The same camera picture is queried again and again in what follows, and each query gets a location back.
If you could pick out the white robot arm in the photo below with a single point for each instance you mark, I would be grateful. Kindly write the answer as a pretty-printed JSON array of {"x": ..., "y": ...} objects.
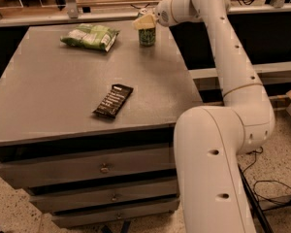
[{"x": 208, "y": 139}]

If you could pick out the grey drawer cabinet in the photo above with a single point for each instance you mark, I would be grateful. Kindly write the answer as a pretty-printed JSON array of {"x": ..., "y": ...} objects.
[{"x": 49, "y": 91}]

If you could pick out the green chip bag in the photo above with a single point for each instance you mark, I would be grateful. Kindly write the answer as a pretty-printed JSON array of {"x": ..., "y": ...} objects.
[{"x": 91, "y": 36}]

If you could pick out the black metal stand leg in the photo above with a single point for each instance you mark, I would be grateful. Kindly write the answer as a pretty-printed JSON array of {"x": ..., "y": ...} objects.
[{"x": 255, "y": 207}]

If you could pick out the middle grey drawer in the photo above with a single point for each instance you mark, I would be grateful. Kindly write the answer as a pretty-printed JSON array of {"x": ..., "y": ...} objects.
[{"x": 104, "y": 195}]

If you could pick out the green soda can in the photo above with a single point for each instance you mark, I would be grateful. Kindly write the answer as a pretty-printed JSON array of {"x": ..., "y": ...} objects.
[{"x": 147, "y": 35}]

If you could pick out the bottom grey drawer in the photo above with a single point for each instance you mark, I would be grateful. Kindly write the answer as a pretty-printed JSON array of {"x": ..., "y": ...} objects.
[{"x": 147, "y": 208}]

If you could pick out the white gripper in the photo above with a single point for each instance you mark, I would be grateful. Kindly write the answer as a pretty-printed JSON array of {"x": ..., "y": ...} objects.
[{"x": 162, "y": 15}]

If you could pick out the dark chocolate rxbar wrapper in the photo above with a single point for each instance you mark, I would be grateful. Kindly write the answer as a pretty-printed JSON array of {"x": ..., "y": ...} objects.
[{"x": 113, "y": 101}]

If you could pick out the grey drawer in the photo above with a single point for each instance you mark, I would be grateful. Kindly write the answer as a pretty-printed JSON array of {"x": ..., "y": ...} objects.
[
  {"x": 104, "y": 195},
  {"x": 83, "y": 166},
  {"x": 147, "y": 208}
]

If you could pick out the top grey drawer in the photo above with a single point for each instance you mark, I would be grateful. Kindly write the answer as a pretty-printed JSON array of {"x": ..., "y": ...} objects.
[{"x": 83, "y": 166}]

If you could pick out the grey metal railing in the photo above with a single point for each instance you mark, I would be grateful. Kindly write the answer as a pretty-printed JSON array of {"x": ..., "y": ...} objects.
[{"x": 87, "y": 7}]

